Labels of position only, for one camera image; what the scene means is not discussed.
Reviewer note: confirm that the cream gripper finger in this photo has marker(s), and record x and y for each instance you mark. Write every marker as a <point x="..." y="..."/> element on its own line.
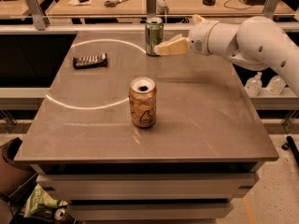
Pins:
<point x="197" y="18"/>
<point x="173" y="47"/>

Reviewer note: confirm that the metal bracket post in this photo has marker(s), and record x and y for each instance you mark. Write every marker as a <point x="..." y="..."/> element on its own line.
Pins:
<point x="271" y="0"/>
<point x="40" y="19"/>
<point x="151" y="8"/>

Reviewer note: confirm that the green soda can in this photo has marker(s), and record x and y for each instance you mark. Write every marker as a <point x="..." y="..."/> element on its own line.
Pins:
<point x="154" y="30"/>

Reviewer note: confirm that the white power strip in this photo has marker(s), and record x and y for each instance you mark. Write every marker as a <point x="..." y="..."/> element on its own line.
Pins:
<point x="161" y="7"/>

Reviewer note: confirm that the middle metal bracket post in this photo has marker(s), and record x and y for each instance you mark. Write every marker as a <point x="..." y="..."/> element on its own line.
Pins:
<point x="151" y="8"/>

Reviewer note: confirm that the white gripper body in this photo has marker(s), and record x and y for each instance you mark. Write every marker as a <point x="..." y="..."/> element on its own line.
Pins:
<point x="198" y="38"/>

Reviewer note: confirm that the right metal bracket post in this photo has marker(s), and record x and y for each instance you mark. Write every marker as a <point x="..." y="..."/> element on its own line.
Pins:
<point x="271" y="0"/>

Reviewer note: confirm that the clear sanitizer bottle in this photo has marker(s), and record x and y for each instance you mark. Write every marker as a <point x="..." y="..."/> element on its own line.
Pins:
<point x="276" y="85"/>
<point x="254" y="84"/>

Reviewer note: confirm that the black chair leg caster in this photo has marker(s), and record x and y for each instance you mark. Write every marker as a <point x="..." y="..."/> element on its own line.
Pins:
<point x="290" y="144"/>

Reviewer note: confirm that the scissors on back desk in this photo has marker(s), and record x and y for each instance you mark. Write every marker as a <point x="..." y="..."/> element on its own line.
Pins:
<point x="114" y="3"/>

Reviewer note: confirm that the grey drawer cabinet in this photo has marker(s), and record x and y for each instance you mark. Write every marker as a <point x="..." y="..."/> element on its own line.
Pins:
<point x="149" y="197"/>

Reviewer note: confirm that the brown trash bin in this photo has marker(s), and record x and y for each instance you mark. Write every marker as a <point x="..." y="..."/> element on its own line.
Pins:
<point x="12" y="174"/>

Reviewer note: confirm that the green chip bag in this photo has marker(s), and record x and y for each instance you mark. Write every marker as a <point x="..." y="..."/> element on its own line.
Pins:
<point x="41" y="204"/>

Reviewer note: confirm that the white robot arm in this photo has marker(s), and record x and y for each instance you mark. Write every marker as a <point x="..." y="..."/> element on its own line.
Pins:
<point x="255" y="44"/>

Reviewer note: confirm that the orange soda can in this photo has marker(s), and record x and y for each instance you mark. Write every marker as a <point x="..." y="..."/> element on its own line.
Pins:
<point x="142" y="102"/>

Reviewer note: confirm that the left metal bracket post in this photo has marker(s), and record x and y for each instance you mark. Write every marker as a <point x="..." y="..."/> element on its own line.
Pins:
<point x="40" y="19"/>

